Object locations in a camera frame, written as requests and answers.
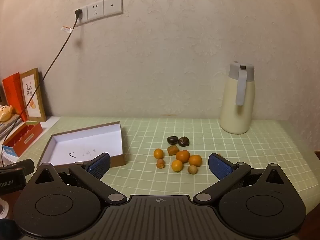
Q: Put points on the black power plug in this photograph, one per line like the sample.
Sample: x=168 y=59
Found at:
x=78 y=13

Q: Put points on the wooden picture frame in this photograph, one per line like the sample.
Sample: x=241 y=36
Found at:
x=31 y=95

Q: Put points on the orange mandarin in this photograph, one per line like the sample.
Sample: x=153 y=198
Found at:
x=182 y=156

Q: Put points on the green checked table mat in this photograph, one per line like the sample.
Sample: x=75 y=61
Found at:
x=250 y=150

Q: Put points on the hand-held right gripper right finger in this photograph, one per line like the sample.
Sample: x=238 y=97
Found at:
x=220 y=166

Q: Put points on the white cardboard box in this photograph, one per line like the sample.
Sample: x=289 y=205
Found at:
x=85 y=142

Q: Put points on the stack of grey books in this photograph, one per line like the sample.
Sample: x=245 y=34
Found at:
x=7 y=127

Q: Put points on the cream thermos jug grey lid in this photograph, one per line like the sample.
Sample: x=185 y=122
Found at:
x=237 y=105

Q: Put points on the dark brown water chestnut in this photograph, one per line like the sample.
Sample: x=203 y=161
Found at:
x=183 y=141
x=172 y=140

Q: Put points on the small brown nut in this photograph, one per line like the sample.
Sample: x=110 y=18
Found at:
x=160 y=163

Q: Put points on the white wall socket panel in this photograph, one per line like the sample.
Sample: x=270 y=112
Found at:
x=100 y=8

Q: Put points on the open orange box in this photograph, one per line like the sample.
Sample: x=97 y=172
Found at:
x=25 y=137

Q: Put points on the small beige nut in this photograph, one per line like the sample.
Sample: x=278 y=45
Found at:
x=192 y=169

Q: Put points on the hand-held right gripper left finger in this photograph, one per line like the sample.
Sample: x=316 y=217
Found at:
x=100 y=166

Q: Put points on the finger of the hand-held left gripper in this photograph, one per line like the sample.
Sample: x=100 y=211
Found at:
x=25 y=165

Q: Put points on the small orange kumquat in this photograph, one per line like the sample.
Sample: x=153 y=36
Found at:
x=177 y=166
x=195 y=160
x=158 y=153

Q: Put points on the yellow plush toy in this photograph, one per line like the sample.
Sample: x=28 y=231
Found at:
x=5 y=112

